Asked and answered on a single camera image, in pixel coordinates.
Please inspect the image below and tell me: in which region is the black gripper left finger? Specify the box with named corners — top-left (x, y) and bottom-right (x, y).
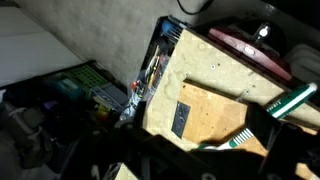
top-left (126, 101), bottom-right (264, 180)

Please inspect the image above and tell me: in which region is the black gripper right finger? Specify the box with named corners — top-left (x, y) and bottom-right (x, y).
top-left (246, 103), bottom-right (320, 180)

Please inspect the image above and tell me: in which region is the green and white brush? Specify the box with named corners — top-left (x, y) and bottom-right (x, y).
top-left (196, 82), bottom-right (319, 152)

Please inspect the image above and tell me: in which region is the brown wooden board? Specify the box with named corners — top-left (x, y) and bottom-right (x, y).
top-left (176, 79), bottom-right (320, 180)

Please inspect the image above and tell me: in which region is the grey plastic basket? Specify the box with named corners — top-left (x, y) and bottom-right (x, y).
top-left (89, 81), bottom-right (130, 113)

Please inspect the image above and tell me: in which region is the black tool tray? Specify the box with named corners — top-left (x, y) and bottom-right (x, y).
top-left (138, 14), bottom-right (193, 101)

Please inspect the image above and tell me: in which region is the green plastic crate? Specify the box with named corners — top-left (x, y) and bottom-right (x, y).
top-left (63, 63), bottom-right (110, 92)

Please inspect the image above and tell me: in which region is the black backpack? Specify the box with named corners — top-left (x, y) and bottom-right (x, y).
top-left (0, 99), bottom-right (58, 171)

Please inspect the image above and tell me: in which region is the black floor cable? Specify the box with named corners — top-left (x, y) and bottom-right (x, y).
top-left (175, 0), bottom-right (215, 16)

